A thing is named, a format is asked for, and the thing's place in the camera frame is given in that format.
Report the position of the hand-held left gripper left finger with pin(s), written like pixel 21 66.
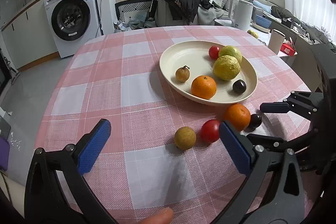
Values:
pixel 94 146

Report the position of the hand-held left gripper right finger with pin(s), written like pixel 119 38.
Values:
pixel 235 146

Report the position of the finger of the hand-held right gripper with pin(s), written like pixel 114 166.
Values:
pixel 273 107
pixel 267 140

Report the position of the dark purple plum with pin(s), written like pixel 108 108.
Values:
pixel 256 120
pixel 239 86

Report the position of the red cherry tomato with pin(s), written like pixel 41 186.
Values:
pixel 214 52
pixel 210 131

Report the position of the orange mandarin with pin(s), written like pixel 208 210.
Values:
pixel 203 87
pixel 237 116

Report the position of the bumpy yellow-green guava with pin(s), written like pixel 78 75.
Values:
pixel 226 67

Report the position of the smooth yellow-green guava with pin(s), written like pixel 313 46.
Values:
pixel 232 52

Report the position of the brown longan with stem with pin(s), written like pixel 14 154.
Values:
pixel 182 74

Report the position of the cream round plate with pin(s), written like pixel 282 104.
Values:
pixel 189 58

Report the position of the person's left hand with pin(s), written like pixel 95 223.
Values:
pixel 157 217

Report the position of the pink checkered tablecloth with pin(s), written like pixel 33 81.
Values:
pixel 118 108

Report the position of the white side table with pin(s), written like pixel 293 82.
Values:
pixel 299 66

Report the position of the red box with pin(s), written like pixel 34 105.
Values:
pixel 288 48

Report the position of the white tumbler cup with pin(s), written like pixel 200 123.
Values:
pixel 275 41

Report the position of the small green fruit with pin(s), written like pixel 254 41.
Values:
pixel 254 35

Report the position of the stack of blue bowls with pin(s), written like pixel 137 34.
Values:
pixel 262 22

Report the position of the dark blanket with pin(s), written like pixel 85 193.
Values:
pixel 302 22

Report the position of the purple bag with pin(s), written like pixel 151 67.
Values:
pixel 4 153

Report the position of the white electric kettle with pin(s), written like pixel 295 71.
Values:
pixel 241 15

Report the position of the grey clothing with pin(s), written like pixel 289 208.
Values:
pixel 207 16

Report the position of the crumpled plastic bag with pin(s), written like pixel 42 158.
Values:
pixel 131 23

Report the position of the white washing machine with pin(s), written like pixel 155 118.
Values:
pixel 71 19

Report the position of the white kitchen base cabinet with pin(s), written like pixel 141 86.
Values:
pixel 26 35

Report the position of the black chair with patterned cushion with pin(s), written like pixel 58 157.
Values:
pixel 134 7

